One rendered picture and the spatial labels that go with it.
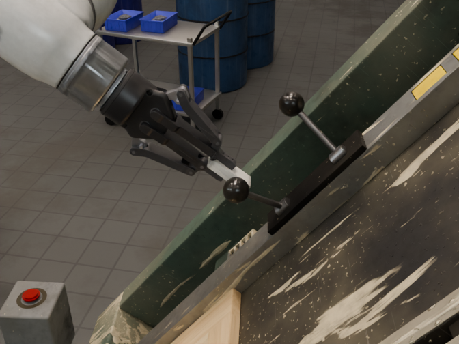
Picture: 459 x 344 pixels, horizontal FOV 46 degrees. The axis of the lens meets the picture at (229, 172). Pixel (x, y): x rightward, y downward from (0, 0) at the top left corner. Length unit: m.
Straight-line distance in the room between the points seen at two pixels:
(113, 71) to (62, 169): 3.07
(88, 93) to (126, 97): 0.05
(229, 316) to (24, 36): 0.50
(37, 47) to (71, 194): 2.81
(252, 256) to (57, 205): 2.61
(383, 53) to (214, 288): 0.49
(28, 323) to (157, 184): 2.24
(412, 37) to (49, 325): 0.97
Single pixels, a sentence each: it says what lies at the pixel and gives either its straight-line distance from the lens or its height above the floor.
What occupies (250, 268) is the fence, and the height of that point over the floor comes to 1.25.
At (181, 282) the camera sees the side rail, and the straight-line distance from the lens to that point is 1.24.
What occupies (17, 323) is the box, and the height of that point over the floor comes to 0.91.
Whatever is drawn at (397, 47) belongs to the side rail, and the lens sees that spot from 0.98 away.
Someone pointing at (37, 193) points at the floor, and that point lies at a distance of 3.57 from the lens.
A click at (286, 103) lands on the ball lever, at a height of 1.51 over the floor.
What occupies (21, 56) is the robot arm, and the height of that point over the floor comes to 1.61.
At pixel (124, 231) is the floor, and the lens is 3.10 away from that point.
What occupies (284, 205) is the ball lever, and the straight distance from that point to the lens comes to 0.83.
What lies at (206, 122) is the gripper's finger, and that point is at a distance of 0.75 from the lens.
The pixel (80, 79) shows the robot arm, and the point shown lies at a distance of 0.72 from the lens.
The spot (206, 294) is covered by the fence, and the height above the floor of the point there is 1.19.
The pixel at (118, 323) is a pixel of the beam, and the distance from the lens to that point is 1.30.
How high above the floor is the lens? 1.83
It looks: 31 degrees down
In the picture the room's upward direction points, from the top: straight up
